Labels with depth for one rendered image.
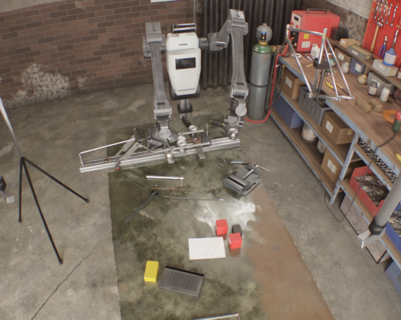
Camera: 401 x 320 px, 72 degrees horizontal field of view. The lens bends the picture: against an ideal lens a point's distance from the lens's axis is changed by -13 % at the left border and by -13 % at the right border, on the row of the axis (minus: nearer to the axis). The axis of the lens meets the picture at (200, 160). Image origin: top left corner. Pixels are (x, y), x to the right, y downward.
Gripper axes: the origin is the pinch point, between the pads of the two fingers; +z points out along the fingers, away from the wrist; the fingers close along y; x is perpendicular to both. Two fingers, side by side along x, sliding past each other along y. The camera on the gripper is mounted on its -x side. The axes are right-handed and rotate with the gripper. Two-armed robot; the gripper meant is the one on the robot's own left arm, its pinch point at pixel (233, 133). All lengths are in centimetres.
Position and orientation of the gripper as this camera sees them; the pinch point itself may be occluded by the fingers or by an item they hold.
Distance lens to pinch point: 168.8
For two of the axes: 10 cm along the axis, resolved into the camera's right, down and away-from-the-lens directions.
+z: -0.4, 8.6, 5.1
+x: 2.3, -4.9, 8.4
